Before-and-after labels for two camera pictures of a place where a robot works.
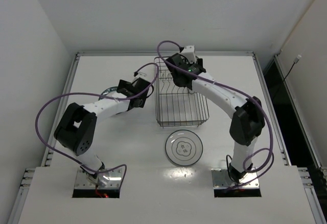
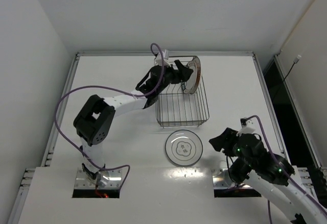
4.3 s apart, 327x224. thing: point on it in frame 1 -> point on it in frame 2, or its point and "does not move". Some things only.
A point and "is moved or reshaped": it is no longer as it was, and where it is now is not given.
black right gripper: [179, 78] -> [225, 141]
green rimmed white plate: [111, 92] is moved or reshaped
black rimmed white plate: [184, 147] does not move
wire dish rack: [177, 106] does not move
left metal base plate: [82, 182] does not move
